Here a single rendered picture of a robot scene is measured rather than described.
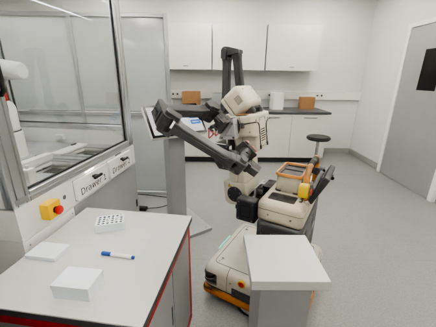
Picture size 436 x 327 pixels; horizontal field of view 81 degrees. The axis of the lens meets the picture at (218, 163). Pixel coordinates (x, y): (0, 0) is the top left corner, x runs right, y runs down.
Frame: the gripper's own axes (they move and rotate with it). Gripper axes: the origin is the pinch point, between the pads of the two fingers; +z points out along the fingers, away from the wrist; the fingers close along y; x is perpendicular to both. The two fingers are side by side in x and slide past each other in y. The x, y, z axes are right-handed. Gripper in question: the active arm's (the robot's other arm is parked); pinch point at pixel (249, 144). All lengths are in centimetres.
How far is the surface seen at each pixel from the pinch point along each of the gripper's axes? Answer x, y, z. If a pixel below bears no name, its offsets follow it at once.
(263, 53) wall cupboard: -28, -42, 337
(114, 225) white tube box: -50, -21, -56
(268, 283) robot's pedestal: -1, 31, -64
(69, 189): -65, -48, -49
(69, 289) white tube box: -35, -17, -91
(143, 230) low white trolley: -44, -10, -52
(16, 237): -63, -45, -79
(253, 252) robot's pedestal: -8, 26, -51
